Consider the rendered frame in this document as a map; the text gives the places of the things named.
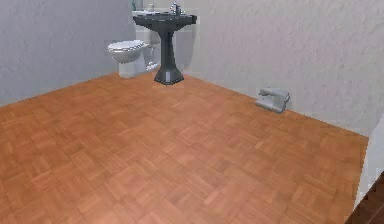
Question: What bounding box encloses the white toilet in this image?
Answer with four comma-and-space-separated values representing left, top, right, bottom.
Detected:
107, 9, 162, 79

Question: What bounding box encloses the chrome sink tap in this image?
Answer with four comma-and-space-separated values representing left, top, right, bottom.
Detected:
169, 1, 186, 17

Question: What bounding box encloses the dark grey pedestal sink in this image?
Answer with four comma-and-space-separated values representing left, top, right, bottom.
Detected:
132, 13, 198, 86

